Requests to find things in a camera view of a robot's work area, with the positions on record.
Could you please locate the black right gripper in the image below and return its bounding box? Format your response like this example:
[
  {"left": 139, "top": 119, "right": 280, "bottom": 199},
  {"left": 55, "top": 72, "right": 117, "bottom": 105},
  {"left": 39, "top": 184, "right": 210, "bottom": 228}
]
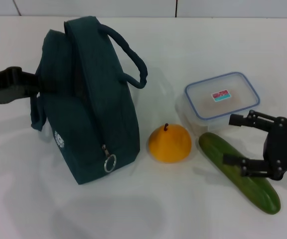
[{"left": 222, "top": 110, "right": 287, "bottom": 181}]

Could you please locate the green cucumber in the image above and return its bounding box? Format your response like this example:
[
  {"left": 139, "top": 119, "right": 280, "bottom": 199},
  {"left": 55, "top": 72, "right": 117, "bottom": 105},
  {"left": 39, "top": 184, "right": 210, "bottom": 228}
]
[{"left": 198, "top": 132, "right": 282, "bottom": 215}]

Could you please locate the clear blue-rimmed food container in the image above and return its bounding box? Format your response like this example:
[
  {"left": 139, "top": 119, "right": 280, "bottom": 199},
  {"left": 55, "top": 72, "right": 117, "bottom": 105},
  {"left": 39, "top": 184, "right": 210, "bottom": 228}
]
[{"left": 175, "top": 71, "right": 261, "bottom": 131}]

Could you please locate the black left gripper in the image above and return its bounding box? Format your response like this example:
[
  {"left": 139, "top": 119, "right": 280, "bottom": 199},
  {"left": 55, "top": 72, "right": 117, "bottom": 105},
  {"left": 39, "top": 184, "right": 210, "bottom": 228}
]
[{"left": 0, "top": 66, "right": 41, "bottom": 104}]

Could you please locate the orange toy fruit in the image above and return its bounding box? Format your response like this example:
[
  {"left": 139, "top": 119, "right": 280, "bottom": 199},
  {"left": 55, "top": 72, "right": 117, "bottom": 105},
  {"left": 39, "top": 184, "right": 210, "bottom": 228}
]
[{"left": 148, "top": 123, "right": 192, "bottom": 164}]

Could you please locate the dark teal lunch bag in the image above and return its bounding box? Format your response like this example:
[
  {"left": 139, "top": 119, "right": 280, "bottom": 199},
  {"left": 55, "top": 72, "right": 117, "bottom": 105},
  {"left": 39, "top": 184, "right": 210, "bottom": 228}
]
[{"left": 30, "top": 16, "right": 149, "bottom": 186}]

